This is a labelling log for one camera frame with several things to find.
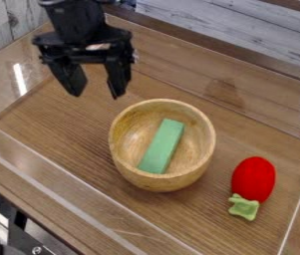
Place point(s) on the red felt strawberry toy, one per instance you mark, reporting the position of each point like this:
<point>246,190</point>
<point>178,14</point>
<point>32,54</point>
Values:
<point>251,184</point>

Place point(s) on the black table leg bracket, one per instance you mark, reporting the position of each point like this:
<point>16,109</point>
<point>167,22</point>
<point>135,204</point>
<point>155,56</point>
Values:
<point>19,239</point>

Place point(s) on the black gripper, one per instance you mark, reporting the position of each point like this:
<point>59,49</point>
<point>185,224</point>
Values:
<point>84,40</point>

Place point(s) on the clear acrylic tray wall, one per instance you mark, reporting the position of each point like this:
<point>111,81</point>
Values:
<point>94,224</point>

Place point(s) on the brown wooden bowl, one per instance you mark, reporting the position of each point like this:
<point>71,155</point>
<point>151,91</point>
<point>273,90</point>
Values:
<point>131,132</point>

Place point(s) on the green rectangular block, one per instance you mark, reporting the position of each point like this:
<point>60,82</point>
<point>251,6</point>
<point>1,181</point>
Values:
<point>162,146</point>

